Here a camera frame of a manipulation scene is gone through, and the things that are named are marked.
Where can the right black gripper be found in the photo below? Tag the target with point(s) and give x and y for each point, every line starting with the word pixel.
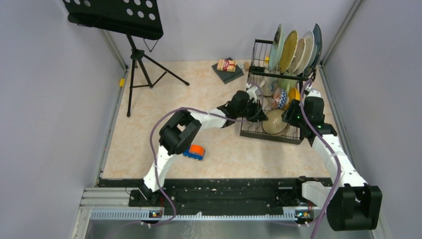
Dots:
pixel 288 115

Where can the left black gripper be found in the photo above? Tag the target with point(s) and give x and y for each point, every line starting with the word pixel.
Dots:
pixel 261 116

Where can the yellow bowl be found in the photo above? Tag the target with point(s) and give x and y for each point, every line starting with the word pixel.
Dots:
pixel 293 94

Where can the beige mug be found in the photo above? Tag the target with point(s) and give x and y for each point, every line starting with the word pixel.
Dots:
pixel 268 85

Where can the light green mug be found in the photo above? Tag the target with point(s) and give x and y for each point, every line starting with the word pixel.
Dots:
pixel 287 84

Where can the red patterned brown bowl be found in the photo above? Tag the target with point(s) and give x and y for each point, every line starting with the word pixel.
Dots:
pixel 280 99

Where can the black wire dish rack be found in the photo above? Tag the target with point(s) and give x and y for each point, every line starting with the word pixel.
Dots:
pixel 259 69

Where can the brown speckled cream bowl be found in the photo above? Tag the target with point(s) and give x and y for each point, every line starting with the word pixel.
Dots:
pixel 275 124

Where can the yellow-rimmed patterned plate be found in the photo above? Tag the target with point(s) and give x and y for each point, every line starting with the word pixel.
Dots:
pixel 289 50

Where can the cream floral ceramic plate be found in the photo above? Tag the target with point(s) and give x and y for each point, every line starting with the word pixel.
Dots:
pixel 301 47

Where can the blue orange toy car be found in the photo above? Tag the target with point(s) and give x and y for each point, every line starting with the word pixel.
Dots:
pixel 196 152

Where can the light green round plate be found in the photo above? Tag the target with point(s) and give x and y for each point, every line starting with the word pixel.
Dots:
pixel 276 48

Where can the teal square plate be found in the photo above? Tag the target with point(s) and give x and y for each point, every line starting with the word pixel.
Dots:
pixel 316 51

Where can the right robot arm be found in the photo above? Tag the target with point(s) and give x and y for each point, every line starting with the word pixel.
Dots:
pixel 339 171

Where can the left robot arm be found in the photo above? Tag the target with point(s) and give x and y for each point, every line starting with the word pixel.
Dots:
pixel 179 132

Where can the wooden blocks stack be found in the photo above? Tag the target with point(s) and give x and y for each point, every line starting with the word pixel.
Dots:
pixel 226 65

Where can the black music stand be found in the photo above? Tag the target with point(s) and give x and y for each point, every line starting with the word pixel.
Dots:
pixel 133 18

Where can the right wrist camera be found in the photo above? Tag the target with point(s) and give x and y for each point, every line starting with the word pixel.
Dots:
pixel 311 92

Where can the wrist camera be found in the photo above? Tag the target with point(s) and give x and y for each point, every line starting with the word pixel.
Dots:
pixel 311 92
pixel 253 90

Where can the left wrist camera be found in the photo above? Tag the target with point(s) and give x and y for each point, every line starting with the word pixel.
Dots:
pixel 253 90

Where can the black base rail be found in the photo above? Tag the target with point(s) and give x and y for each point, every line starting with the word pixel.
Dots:
pixel 290 201

